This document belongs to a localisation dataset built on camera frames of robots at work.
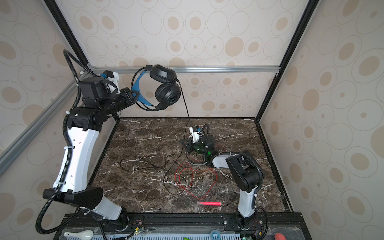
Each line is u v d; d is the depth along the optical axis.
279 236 0.67
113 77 0.55
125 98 0.56
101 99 0.47
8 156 0.51
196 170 0.92
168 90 0.53
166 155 0.98
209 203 0.79
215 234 0.70
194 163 0.94
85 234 0.70
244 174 0.50
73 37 0.78
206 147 0.71
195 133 0.81
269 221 0.76
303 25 0.74
